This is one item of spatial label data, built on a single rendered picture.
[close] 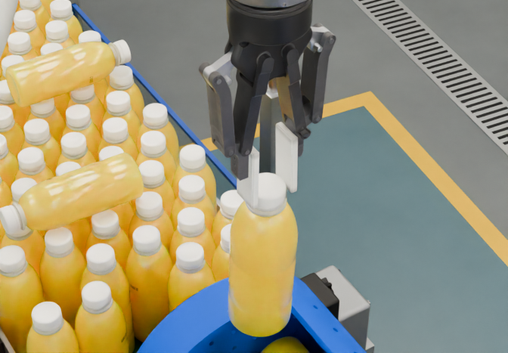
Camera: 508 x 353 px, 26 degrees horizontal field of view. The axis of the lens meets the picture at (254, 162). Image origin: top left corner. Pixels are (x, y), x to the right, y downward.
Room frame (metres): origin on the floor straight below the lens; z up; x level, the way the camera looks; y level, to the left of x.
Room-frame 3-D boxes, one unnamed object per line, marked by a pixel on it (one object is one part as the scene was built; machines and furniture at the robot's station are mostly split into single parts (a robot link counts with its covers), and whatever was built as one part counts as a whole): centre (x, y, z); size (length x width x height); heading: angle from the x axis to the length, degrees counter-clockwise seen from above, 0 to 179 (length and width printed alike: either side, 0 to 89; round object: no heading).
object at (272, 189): (0.82, -0.01, 1.46); 0.04 x 0.04 x 0.02
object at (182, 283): (1.09, 0.09, 0.99); 0.07 x 0.07 x 0.19
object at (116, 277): (1.09, 0.21, 0.99); 0.07 x 0.07 x 0.19
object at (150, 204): (1.20, 0.16, 1.09); 0.04 x 0.04 x 0.02
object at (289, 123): (0.84, -0.05, 1.52); 0.03 x 0.01 x 0.05; 122
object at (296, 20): (0.82, -0.01, 1.65); 0.08 x 0.07 x 0.09; 122
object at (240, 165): (0.80, 0.02, 1.52); 0.03 x 0.01 x 0.05; 122
